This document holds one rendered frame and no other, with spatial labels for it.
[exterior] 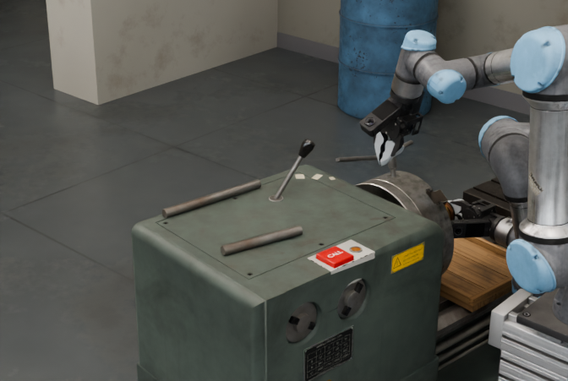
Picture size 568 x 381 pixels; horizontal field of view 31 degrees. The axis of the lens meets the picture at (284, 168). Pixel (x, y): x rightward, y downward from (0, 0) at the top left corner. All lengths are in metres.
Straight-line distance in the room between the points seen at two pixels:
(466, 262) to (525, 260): 0.94
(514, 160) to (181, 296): 0.85
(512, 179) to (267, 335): 0.74
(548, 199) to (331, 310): 0.53
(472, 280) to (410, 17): 3.51
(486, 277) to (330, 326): 0.81
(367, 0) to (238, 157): 1.25
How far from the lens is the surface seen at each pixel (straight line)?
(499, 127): 2.57
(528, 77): 1.97
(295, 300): 2.13
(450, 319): 2.79
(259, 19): 7.72
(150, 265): 2.36
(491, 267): 3.00
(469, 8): 6.80
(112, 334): 4.30
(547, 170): 2.03
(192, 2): 7.18
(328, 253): 2.21
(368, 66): 6.34
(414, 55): 2.34
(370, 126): 2.39
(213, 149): 6.00
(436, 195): 2.68
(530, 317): 2.26
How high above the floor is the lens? 2.33
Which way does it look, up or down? 24 degrees down
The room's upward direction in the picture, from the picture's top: straight up
